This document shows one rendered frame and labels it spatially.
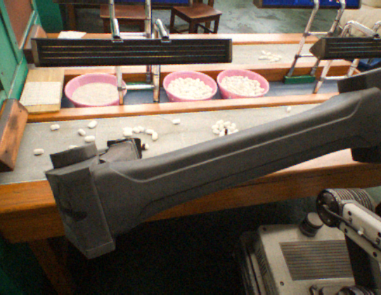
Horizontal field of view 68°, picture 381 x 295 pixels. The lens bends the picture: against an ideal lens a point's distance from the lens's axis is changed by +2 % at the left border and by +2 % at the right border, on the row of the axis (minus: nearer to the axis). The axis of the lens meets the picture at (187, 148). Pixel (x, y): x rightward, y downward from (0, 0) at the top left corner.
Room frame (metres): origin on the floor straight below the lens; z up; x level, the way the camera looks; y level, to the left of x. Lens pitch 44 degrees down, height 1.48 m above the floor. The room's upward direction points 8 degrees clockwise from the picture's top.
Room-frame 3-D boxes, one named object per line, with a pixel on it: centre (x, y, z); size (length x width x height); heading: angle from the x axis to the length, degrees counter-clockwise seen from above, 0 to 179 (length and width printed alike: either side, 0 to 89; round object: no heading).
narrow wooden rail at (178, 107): (1.11, -0.18, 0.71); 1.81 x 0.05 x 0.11; 109
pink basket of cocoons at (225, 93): (1.30, -0.24, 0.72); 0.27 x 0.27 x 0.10
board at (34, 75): (0.99, 0.65, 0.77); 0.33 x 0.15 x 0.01; 19
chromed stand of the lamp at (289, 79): (1.62, -0.58, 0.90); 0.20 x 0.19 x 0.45; 109
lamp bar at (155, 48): (0.85, 0.19, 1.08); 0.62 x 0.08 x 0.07; 109
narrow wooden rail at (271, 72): (1.41, -0.08, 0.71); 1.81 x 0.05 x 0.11; 109
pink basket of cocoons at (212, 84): (1.21, 0.03, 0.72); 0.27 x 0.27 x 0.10
